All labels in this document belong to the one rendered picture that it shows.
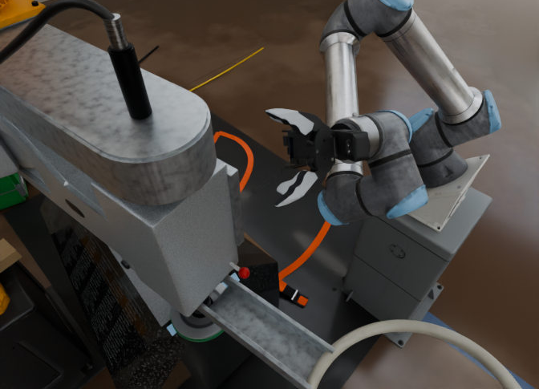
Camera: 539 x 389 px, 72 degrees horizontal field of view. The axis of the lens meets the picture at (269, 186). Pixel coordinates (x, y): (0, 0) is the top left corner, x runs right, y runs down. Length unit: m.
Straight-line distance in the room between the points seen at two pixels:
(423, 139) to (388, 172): 0.78
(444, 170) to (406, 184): 0.82
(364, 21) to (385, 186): 0.53
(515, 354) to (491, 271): 0.50
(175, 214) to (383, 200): 0.42
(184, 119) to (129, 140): 0.10
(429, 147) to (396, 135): 0.77
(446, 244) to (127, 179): 1.30
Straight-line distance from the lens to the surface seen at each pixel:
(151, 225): 0.74
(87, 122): 0.75
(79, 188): 1.07
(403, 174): 0.78
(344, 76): 1.05
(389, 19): 1.16
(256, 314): 1.12
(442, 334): 1.07
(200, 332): 1.33
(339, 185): 0.86
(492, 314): 2.63
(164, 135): 0.67
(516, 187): 3.40
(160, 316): 1.45
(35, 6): 1.20
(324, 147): 0.65
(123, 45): 0.65
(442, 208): 1.60
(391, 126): 0.79
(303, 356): 1.08
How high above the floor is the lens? 2.11
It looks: 48 degrees down
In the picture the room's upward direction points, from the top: straight up
